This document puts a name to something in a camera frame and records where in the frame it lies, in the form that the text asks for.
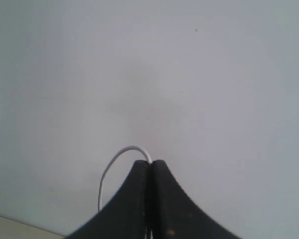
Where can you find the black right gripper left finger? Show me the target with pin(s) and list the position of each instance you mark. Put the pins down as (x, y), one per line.
(124, 216)

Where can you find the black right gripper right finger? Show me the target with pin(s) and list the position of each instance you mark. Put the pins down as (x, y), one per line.
(172, 213)

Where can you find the white wired earphones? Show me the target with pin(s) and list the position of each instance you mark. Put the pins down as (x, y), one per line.
(116, 156)

